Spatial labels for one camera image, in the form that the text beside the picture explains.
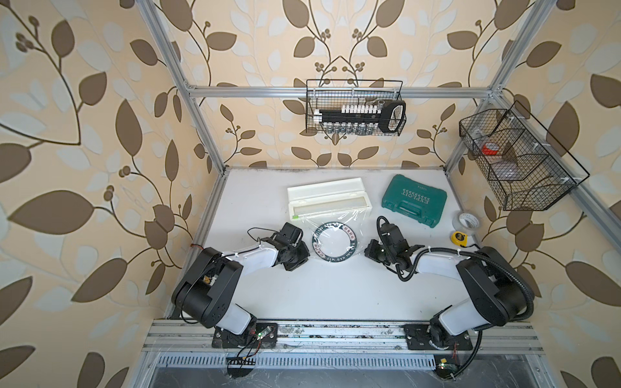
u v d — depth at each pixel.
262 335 0.74
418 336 0.74
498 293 0.45
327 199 1.01
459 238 0.94
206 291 0.44
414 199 1.02
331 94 0.91
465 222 1.01
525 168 0.74
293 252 0.78
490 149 0.81
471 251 0.51
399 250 0.72
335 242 0.96
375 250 0.83
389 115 0.84
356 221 0.96
